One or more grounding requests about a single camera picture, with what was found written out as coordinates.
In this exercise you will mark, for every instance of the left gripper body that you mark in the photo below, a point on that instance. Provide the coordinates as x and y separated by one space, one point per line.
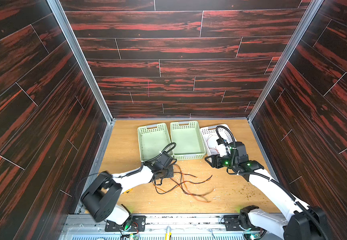
166 173

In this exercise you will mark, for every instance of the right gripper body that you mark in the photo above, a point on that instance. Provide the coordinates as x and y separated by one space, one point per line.
214 160

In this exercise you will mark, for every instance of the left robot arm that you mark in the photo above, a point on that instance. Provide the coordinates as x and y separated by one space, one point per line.
101 197

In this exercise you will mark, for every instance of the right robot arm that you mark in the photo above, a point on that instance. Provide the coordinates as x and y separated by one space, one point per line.
299 221

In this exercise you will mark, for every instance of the white basket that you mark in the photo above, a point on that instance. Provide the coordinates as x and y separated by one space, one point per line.
210 136

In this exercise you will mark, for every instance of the left green basket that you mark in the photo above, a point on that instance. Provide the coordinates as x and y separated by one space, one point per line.
153 140

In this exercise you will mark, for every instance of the green basket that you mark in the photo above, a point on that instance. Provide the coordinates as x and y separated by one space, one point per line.
188 139
153 140

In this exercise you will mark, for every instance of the middle green basket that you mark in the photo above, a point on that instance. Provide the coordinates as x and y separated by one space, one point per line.
188 139

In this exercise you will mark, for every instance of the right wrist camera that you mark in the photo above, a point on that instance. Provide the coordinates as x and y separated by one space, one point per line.
222 147

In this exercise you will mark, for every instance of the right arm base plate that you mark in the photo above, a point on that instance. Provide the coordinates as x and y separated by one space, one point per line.
232 223

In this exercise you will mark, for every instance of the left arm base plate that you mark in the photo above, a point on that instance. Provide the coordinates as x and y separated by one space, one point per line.
134 223

